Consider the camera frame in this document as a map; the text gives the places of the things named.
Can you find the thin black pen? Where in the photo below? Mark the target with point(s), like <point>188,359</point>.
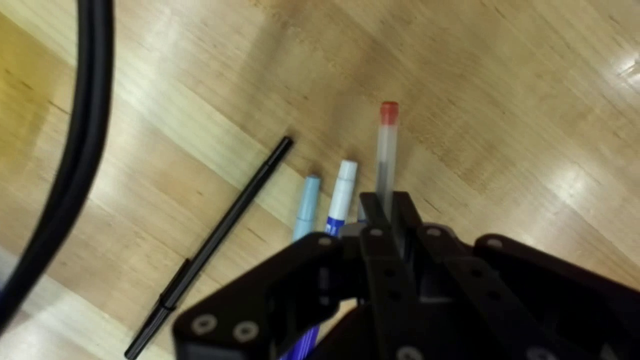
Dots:
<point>227,231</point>

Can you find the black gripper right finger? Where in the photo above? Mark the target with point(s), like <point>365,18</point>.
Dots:
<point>506,300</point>

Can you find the light blue marker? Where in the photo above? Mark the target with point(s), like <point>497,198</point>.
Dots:
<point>307,206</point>

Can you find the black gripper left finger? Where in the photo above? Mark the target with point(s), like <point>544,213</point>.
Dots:
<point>332,293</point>

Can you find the blue and white marker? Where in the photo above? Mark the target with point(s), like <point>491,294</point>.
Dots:
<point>342,193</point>

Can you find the red capped clear pen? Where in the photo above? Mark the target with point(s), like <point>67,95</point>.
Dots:
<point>386,152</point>

